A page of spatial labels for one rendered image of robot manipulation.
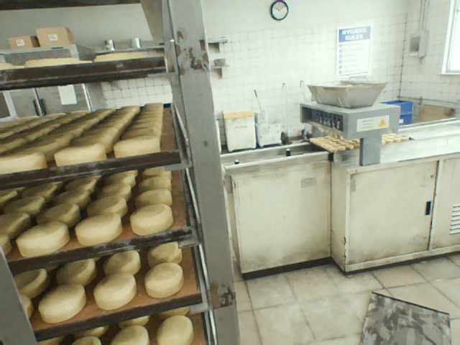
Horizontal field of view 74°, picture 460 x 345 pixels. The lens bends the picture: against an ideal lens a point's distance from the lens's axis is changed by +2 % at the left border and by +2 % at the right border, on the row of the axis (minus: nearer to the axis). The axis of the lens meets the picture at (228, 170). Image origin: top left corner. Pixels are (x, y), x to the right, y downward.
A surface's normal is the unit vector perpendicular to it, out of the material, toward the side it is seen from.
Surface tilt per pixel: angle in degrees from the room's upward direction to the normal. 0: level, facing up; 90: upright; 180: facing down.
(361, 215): 90
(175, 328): 0
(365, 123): 90
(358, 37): 90
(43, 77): 90
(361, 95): 110
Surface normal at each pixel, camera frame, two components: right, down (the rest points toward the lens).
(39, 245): 0.40, 0.25
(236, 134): 0.04, 0.34
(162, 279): -0.10, -0.95
